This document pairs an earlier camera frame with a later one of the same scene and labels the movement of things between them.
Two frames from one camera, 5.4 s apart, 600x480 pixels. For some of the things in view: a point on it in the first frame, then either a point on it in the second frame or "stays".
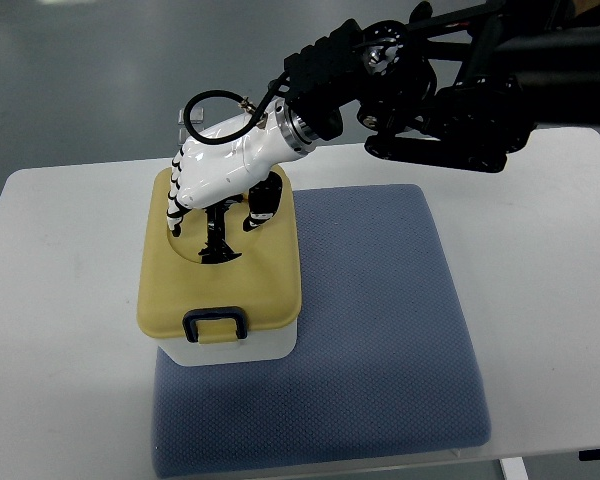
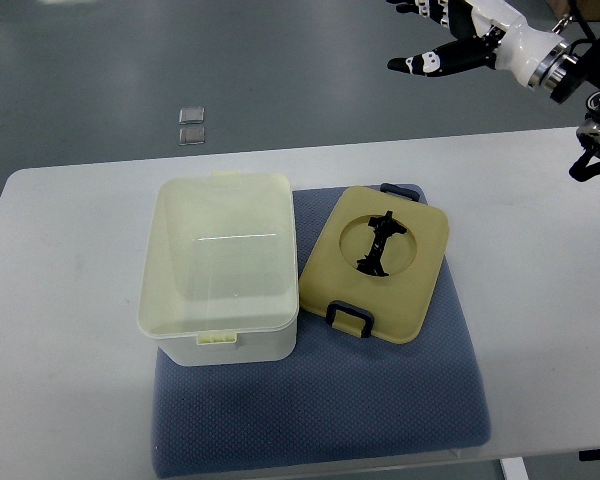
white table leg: [514, 468] stays
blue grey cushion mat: [384, 362] stays
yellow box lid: [257, 294] -> [377, 267]
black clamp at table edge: [599, 454] stays
